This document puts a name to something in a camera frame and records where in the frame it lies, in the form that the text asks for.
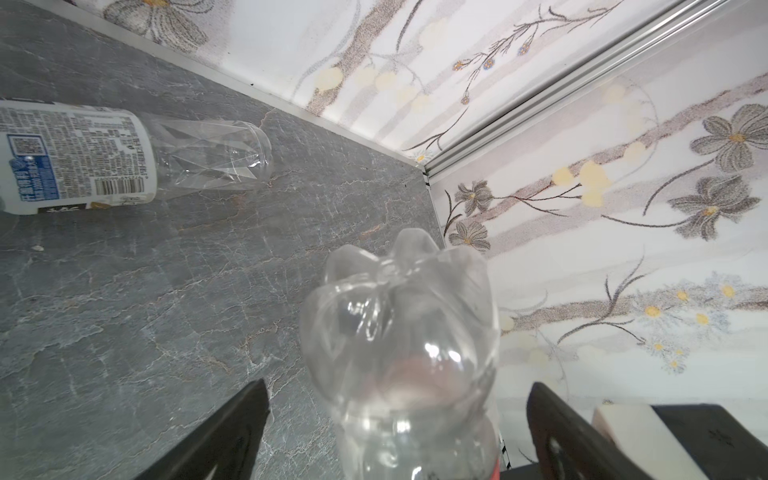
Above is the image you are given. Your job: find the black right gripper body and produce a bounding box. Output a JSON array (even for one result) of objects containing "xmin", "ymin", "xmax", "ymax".
[{"xmin": 653, "ymin": 404, "xmax": 767, "ymax": 479}]

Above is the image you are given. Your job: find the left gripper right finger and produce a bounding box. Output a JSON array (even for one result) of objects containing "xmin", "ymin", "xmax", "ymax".
[{"xmin": 526, "ymin": 382, "xmax": 649, "ymax": 479}]

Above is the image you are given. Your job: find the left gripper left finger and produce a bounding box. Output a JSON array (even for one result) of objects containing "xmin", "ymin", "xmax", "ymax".
[{"xmin": 138, "ymin": 379, "xmax": 270, "ymax": 480}]

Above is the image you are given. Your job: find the crushed bottle red label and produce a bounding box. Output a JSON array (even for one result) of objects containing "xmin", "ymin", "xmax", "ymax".
[{"xmin": 299, "ymin": 228, "xmax": 500, "ymax": 479}]

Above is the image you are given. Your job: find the Suntory white label bottle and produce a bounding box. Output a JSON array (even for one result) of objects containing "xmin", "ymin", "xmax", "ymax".
[{"xmin": 1, "ymin": 98, "xmax": 274, "ymax": 215}]

